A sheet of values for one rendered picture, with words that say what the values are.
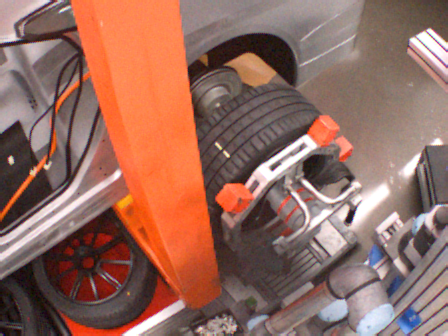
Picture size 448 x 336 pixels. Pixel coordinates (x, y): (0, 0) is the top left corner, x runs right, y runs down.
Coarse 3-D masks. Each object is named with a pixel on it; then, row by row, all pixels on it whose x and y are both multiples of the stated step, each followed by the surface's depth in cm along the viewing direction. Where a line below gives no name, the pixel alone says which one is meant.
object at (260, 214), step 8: (288, 144) 202; (272, 152) 193; (280, 152) 202; (264, 160) 193; (304, 160) 232; (312, 160) 229; (256, 168) 245; (304, 168) 232; (312, 168) 230; (248, 176) 195; (304, 176) 234; (272, 184) 223; (264, 200) 225; (256, 208) 236; (264, 208) 236; (272, 208) 236; (248, 216) 232; (256, 216) 233; (264, 216) 234; (248, 224) 229
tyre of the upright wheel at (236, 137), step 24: (240, 96) 197; (264, 96) 197; (288, 96) 203; (216, 120) 194; (240, 120) 192; (264, 120) 190; (288, 120) 191; (312, 120) 197; (216, 144) 192; (240, 144) 188; (264, 144) 187; (216, 168) 191; (240, 168) 187; (216, 192) 191; (216, 216) 201; (216, 240) 217
